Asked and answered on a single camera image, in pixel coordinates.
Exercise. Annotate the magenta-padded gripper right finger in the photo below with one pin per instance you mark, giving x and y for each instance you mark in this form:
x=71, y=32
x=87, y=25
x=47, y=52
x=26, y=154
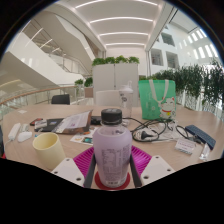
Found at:
x=148, y=165

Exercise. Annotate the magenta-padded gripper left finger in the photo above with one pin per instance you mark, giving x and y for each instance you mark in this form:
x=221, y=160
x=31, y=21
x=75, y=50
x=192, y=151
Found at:
x=76, y=165

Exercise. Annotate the purple drink bottle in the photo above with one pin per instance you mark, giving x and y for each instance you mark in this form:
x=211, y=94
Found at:
x=111, y=153

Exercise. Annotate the colourful sticker sheet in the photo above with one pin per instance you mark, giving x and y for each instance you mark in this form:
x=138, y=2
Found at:
x=85, y=138

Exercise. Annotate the pale yellow mug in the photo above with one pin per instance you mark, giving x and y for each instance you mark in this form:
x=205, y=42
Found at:
x=48, y=150

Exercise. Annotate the white tissue packet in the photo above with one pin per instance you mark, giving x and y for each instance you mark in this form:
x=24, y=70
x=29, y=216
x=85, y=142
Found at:
x=185, y=145

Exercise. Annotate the black power adapter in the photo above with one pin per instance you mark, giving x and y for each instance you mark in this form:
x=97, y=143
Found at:
x=96, y=120

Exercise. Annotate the white computer mouse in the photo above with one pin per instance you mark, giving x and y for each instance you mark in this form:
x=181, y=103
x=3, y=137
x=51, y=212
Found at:
x=24, y=136

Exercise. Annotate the small red-black case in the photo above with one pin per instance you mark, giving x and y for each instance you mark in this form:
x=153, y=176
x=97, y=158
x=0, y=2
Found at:
x=35, y=120

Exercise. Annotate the small white charger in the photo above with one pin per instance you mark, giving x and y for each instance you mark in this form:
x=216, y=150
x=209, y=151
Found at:
x=25, y=127

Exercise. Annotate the green tote bag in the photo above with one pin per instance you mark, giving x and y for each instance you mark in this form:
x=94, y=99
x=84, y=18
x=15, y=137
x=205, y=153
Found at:
x=156, y=100

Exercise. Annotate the black chair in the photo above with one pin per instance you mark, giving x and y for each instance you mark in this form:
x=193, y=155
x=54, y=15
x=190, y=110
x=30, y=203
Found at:
x=60, y=99

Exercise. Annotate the clear shaker bottle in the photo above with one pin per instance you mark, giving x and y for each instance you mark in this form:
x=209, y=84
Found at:
x=126, y=100

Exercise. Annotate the white power strip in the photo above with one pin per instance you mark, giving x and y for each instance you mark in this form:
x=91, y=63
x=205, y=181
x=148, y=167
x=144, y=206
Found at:
x=14, y=131

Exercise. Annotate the white chair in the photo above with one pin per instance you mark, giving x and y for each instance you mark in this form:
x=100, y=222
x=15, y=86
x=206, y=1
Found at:
x=107, y=97

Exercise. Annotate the white paper sheet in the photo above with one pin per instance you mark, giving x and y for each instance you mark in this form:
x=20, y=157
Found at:
x=22, y=111

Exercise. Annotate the white cabinet topped with plants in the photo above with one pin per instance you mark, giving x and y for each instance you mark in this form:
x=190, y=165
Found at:
x=115, y=78

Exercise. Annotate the row of tall green plants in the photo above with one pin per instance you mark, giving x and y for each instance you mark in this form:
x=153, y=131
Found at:
x=196, y=83

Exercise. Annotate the ceiling light strips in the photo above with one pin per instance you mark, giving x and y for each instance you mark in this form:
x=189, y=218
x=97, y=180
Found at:
x=120, y=23

